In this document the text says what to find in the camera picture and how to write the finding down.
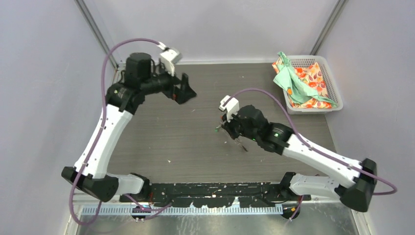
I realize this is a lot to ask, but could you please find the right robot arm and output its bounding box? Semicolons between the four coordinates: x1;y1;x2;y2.
219;105;377;212

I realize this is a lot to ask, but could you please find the white plastic basket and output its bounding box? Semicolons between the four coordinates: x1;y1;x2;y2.
283;55;344;115

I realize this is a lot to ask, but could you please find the purple cable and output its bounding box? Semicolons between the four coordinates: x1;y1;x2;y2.
227;88;398;221
69;38;174;226

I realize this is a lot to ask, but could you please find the red handled metal keyring holder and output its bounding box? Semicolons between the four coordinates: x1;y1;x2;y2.
218;122;248;152

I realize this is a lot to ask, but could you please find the aluminium rail frame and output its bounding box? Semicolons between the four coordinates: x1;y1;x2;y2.
75;174;346;202

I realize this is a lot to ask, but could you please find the green cloth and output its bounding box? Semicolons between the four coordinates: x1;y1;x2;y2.
273;51;337;106

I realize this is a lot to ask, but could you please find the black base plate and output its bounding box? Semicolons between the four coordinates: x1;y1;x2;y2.
120;182;300;208

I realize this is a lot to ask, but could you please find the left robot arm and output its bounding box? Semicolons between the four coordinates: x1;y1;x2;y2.
61;49;197;203

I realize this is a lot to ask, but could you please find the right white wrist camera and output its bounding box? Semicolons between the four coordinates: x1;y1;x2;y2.
218;95;240;122

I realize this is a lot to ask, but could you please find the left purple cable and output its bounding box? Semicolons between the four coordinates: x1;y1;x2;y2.
69;38;174;226

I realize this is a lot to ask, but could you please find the white slotted cable duct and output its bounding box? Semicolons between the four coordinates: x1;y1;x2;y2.
81;204;283;215

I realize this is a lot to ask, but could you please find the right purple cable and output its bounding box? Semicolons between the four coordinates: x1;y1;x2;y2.
227;88;398;221

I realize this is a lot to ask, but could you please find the orange patterned cloth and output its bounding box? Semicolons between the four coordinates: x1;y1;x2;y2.
272;56;332;109

